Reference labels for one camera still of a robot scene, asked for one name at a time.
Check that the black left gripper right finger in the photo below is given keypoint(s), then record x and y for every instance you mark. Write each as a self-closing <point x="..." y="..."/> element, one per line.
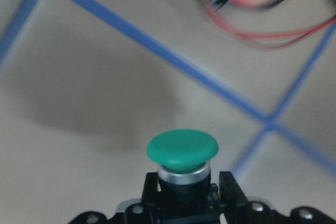
<point x="232" y="197"/>

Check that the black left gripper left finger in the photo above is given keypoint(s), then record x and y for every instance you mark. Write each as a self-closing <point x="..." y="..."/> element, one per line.
<point x="150" y="193"/>

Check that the green push button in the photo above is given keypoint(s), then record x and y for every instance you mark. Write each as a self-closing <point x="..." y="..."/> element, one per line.
<point x="182" y="157"/>

